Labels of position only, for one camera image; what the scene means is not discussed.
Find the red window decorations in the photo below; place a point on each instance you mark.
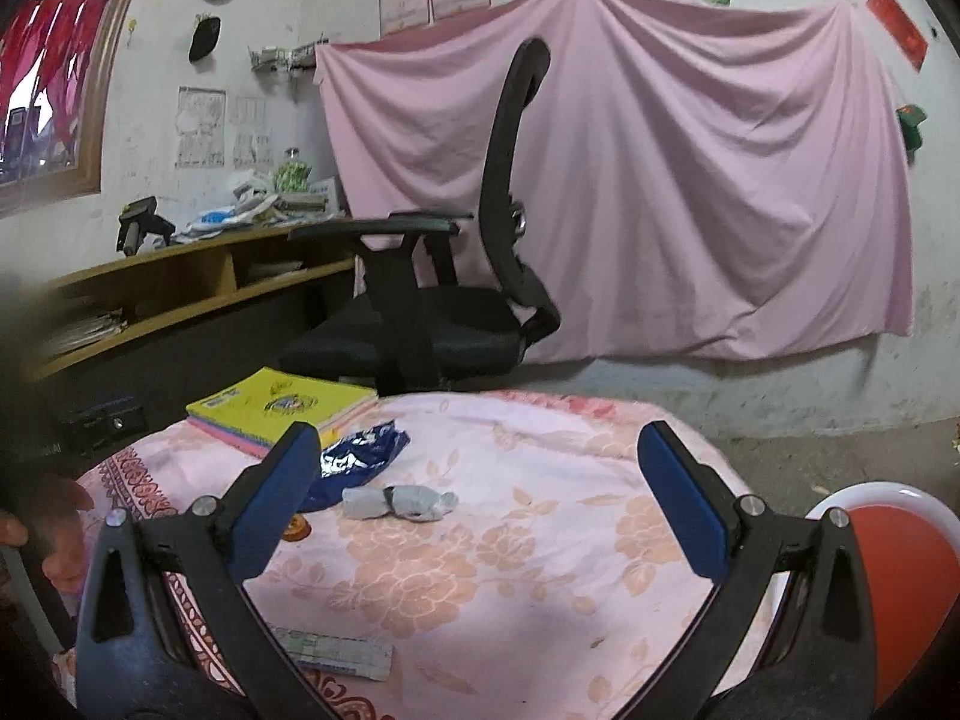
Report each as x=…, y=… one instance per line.
x=52, y=67

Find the wooden desk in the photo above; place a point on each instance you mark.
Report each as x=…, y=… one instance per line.
x=187, y=277

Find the pink hanging cloth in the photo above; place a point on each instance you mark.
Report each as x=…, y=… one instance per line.
x=675, y=165

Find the glass jar with green contents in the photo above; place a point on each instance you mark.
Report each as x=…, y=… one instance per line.
x=292, y=174

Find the red paper envelope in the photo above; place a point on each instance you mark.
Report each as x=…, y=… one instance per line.
x=898, y=26

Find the small printed wall sheet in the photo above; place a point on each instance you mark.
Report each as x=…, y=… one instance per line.
x=251, y=131

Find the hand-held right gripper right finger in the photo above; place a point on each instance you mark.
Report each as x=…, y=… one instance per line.
x=686, y=499

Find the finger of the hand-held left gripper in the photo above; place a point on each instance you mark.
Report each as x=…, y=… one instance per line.
x=101, y=424

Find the thin stack of shelf papers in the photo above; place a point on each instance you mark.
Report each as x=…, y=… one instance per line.
x=274, y=270

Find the green hanging ornament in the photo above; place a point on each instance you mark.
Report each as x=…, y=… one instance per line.
x=912, y=126

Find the thick stack of shelf papers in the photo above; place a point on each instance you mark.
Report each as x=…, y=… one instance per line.
x=86, y=330

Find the red plastic bucket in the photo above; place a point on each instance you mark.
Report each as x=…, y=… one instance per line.
x=900, y=577

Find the grey plastic wrapper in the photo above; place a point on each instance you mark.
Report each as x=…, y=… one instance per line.
x=397, y=504

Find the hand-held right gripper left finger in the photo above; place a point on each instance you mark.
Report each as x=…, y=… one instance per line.
x=274, y=499

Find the pile of papers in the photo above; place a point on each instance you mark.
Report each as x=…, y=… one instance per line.
x=247, y=206

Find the blue foil wrapper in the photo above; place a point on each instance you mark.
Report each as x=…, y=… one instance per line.
x=360, y=457

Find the yellow book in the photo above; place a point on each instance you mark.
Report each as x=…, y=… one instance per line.
x=277, y=401

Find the black tripod stand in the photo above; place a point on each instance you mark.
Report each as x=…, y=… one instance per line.
x=139, y=221

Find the orange round cap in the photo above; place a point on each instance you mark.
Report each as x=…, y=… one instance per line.
x=298, y=527

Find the black cap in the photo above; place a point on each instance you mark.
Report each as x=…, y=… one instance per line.
x=204, y=41

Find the wooden framed window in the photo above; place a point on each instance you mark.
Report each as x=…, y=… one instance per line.
x=90, y=127

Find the pink floral blanket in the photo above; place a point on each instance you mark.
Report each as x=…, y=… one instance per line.
x=525, y=540

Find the pink book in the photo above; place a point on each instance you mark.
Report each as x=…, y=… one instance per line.
x=225, y=439

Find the black office chair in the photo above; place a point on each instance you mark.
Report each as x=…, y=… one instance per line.
x=450, y=315

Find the person's left hand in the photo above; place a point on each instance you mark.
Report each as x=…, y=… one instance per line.
x=64, y=532

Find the large printed wall sheet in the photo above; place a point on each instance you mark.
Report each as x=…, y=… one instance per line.
x=201, y=127

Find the printed paper ticket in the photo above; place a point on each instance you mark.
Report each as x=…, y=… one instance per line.
x=337, y=652

